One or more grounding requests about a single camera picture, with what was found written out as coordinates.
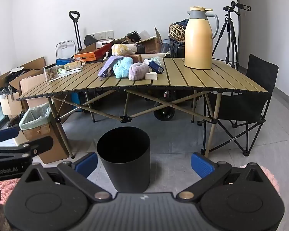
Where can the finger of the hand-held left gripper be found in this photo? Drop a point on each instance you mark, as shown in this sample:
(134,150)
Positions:
(39,145)
(4,134)

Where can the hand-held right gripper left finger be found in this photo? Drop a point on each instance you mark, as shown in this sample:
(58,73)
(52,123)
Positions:
(88,164)

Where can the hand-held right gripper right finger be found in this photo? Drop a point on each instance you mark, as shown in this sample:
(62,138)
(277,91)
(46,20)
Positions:
(202,164)

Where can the black round bin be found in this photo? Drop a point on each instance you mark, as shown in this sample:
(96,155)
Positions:
(125,170)

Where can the lavender fabric pouch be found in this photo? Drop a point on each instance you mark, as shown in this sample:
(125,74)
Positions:
(108,65)

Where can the light blue plush toy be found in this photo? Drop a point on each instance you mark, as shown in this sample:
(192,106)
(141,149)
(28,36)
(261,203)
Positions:
(121,67)

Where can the blue tissue packet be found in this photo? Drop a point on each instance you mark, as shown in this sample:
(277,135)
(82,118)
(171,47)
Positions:
(155,67)

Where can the iridescent plastic bag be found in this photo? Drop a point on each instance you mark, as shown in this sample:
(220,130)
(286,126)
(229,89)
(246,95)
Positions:
(157,59)

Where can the yellow white hamster plush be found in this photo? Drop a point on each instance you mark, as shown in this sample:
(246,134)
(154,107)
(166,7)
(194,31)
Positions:
(121,49)

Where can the cardboard box with green liner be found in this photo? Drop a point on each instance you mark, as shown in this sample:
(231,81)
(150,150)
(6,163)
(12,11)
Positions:
(50,149)

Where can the small pale cardboard box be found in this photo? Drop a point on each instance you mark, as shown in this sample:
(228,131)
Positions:
(9,105)

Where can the blue panel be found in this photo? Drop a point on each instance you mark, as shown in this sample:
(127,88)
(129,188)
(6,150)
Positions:
(76,102)

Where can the plain cardboard box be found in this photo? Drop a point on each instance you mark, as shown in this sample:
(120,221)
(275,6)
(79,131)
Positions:
(32,84)

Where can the dark clothes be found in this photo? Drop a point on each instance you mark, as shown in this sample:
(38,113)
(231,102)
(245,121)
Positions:
(14,74)

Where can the clear plastic snack box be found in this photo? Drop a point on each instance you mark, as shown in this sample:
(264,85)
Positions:
(50,73)

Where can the small green item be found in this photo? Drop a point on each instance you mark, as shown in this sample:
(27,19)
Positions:
(60,70)

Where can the wide open cardboard box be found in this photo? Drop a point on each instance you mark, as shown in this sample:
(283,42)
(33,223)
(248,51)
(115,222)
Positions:
(33,62)

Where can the white paper sheets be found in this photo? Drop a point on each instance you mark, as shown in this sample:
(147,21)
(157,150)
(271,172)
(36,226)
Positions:
(71,73)

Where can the small cream box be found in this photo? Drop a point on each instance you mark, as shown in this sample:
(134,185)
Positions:
(72,66)

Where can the small blue box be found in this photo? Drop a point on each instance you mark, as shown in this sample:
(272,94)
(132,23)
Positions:
(62,61)

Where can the olive folding slatted table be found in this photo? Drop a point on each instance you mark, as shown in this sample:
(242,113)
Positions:
(200,77)

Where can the orange flat box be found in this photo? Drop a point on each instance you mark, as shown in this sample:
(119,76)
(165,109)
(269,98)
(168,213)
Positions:
(91,55)

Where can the black folding camp chair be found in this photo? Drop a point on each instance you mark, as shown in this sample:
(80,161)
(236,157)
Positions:
(260,77)

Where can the flat brown cardboard box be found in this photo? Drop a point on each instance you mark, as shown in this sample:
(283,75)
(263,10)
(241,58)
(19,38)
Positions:
(86,49)

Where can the black cap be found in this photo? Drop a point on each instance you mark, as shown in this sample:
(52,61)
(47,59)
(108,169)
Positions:
(90,39)

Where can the black fabric bag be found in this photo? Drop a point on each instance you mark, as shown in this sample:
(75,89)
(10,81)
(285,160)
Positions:
(178,49)

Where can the yellow thermos jug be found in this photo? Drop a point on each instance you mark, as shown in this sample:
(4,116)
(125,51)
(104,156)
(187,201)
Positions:
(197,43)

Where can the blue water bottle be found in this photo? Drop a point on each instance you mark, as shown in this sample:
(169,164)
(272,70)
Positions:
(165,45)

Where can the tall open cardboard box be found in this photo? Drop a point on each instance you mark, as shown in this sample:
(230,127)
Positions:
(151,45)

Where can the wicker ball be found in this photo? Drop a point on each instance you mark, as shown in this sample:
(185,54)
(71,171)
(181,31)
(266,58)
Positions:
(177,33)

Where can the small black bag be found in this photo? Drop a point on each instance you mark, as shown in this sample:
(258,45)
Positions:
(134,35)

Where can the dark blue bag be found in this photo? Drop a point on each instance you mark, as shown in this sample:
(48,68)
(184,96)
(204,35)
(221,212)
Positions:
(183,22)

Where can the white wall socket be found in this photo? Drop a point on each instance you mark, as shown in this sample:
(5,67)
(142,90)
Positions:
(98,35)
(109,34)

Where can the black camera tripod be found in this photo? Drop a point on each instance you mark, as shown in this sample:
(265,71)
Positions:
(228,28)

